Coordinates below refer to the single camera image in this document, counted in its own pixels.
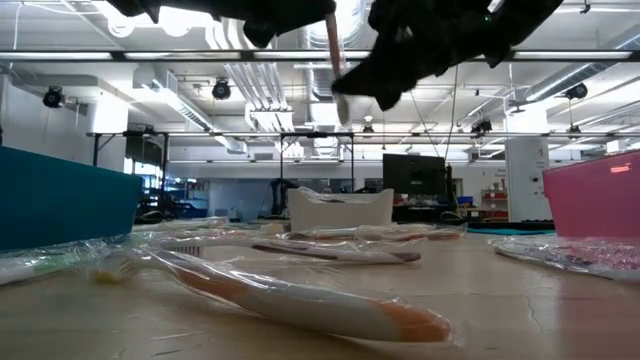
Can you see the white plastic bin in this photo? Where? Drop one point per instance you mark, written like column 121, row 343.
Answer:
column 340, row 215

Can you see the blue crate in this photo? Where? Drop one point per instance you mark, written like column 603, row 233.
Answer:
column 465, row 201

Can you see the black frame bar with lights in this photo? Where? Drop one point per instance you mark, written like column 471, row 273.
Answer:
column 175, row 55

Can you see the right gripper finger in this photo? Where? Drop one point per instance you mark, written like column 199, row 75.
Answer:
column 380, row 80

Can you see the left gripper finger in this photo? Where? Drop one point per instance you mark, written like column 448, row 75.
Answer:
column 280, row 17

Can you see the pink plastic bin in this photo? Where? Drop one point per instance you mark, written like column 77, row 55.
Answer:
column 595, row 200

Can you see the black hanging camera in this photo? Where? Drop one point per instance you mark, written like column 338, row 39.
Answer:
column 221, row 90
column 577, row 91
column 52, row 97
column 481, row 127

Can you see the red storage shelf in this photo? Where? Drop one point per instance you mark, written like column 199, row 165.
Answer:
column 495, row 205

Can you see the white square column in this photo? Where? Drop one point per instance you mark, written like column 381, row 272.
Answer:
column 525, row 180

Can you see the small black robot arm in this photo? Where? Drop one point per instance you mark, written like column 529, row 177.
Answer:
column 277, row 195

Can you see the black workstation frame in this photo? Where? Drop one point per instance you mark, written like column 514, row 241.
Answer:
column 317, row 134

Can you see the silver ventilation duct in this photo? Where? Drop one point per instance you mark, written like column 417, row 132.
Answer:
column 320, row 75
column 565, row 80

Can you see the teal plastic bin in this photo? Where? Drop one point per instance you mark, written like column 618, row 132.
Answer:
column 60, row 200

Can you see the teal plastic lid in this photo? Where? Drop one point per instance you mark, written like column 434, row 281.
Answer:
column 510, row 231

